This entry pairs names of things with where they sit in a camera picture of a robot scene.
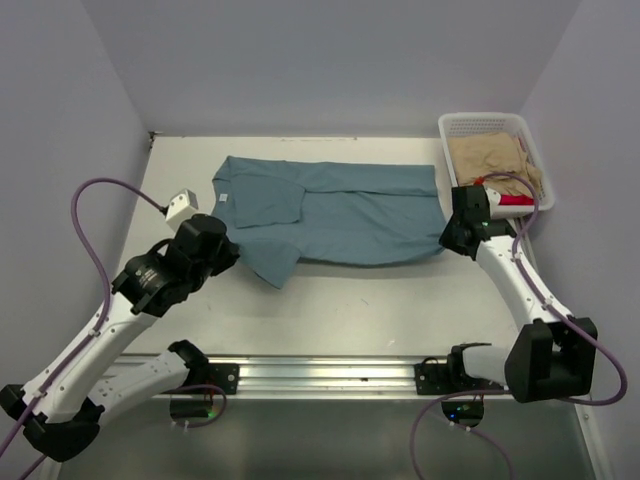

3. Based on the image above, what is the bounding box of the white plastic laundry basket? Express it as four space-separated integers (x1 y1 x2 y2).
438 112 555 218

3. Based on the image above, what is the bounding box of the beige t shirt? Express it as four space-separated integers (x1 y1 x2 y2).
447 132 542 195

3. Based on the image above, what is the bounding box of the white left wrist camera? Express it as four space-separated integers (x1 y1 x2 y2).
164 189 199 232

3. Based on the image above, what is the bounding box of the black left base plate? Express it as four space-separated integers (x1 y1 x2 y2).
200 362 240 395

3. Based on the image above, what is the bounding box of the red t shirt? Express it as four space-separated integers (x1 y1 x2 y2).
499 195 534 206

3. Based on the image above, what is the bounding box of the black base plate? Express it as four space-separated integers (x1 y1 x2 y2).
200 362 240 395
413 357 503 396

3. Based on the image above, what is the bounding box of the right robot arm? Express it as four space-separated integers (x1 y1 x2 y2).
440 185 597 403

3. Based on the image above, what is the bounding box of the aluminium mounting rail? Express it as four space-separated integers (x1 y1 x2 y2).
114 214 594 401

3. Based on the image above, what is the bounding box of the blue t shirt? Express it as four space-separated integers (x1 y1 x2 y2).
212 156 446 288

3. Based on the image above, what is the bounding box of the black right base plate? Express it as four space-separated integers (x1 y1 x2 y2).
413 357 503 396

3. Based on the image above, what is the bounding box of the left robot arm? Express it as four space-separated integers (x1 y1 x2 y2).
1 214 239 462

